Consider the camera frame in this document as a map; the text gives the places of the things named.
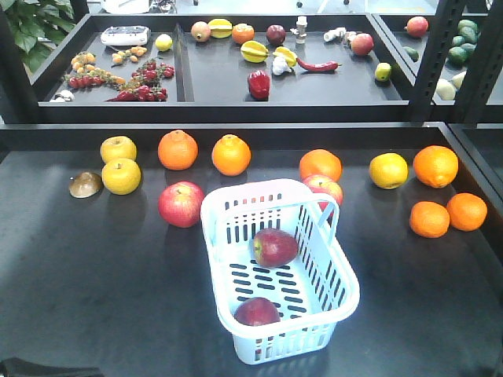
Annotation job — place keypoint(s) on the brown shell mushroom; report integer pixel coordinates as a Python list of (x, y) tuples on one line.
[(85, 184)]

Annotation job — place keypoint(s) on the small white bottle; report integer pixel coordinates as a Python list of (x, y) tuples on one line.
[(300, 30)]

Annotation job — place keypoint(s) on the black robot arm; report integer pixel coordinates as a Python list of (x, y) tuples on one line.
[(18, 367)]

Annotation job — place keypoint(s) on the yellow lemon upper shelf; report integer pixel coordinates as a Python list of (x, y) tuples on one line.
[(163, 42)]

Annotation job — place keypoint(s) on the small yellow starfruit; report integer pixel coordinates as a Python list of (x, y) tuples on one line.
[(289, 56)]

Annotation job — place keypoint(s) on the orange behind center apple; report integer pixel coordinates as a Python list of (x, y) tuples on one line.
[(320, 161)]

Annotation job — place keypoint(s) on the red bell pepper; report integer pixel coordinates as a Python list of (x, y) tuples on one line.
[(259, 85)]

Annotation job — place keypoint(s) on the orange persimmon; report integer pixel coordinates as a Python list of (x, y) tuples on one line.
[(242, 33)]

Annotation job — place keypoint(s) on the red apple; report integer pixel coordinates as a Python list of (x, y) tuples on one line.
[(256, 312), (274, 248), (319, 183), (179, 204)]

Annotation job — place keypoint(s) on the yellow apple back front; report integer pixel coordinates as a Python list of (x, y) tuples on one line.
[(121, 176)]

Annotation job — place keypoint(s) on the green avocado pile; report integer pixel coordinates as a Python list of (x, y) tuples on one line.
[(463, 43)]

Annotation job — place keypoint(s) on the orange cherry tomato cluster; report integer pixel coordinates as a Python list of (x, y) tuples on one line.
[(86, 61)]

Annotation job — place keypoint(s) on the black upper display shelf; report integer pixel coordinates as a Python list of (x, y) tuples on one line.
[(210, 82)]

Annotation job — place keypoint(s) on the white garlic bulb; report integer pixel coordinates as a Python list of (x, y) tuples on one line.
[(280, 66)]

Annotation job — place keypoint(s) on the orange near right edge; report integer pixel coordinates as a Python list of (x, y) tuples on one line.
[(436, 166)]

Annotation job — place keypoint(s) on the small orange right middle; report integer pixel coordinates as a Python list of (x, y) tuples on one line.
[(429, 219)]

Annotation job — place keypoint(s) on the small green yellow fruit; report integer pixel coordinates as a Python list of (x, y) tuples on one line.
[(383, 72)]

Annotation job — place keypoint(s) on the red chili pepper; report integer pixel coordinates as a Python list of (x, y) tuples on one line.
[(329, 66)]

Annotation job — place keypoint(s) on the black wood display table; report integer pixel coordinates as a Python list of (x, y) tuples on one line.
[(104, 282)]

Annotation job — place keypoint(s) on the orange back left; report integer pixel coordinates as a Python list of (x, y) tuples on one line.
[(177, 150)]

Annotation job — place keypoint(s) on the white electronic scale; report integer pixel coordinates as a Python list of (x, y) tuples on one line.
[(126, 36)]

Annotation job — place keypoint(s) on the red peach upper shelf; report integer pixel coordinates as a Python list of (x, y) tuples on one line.
[(362, 44)]

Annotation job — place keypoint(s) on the orange back right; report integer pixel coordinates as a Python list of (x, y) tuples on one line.
[(231, 156)]

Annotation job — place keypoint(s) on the red cherry tomato vine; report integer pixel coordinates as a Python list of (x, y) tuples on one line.
[(143, 85)]

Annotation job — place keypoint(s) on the light blue plastic basket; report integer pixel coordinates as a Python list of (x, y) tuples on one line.
[(313, 293)]

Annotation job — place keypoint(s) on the small orange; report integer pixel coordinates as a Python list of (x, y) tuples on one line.
[(467, 211), (429, 219)]

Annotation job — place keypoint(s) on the yellow pear apple right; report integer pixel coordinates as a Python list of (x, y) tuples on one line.
[(388, 170)]

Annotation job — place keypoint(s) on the small orange right front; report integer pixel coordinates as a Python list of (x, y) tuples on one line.
[(467, 211)]

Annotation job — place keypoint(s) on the red fruit right tray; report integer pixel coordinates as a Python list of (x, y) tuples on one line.
[(417, 26)]

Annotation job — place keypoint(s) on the potted green plant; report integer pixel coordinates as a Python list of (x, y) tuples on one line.
[(38, 27)]

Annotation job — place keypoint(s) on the yellow apple back rear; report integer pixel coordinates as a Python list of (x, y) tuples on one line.
[(118, 147)]

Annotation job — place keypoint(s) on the yellow starfruit rear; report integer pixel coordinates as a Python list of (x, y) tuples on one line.
[(220, 28)]

